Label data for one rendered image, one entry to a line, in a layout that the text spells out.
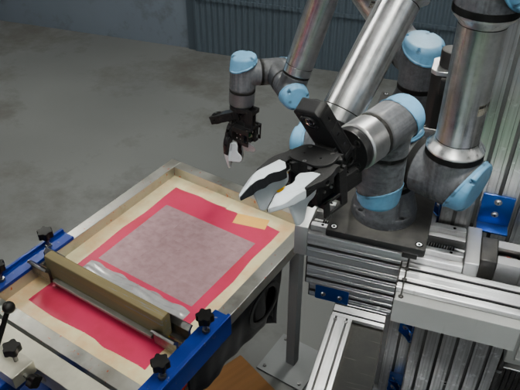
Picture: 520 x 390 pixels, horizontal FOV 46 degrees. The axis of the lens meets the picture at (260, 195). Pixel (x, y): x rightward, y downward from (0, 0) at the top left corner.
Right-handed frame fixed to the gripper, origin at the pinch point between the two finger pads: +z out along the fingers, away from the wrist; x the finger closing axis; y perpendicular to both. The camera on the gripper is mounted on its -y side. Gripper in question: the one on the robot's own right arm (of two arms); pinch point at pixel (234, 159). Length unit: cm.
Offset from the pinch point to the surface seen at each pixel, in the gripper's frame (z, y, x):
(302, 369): 107, 24, 22
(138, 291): 15, 5, -50
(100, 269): 16, -10, -49
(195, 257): 14.7, 8.5, -30.3
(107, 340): 16, 9, -66
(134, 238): 15.6, -11.7, -33.9
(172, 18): 83, -242, 255
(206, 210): 14.3, -1.9, -11.3
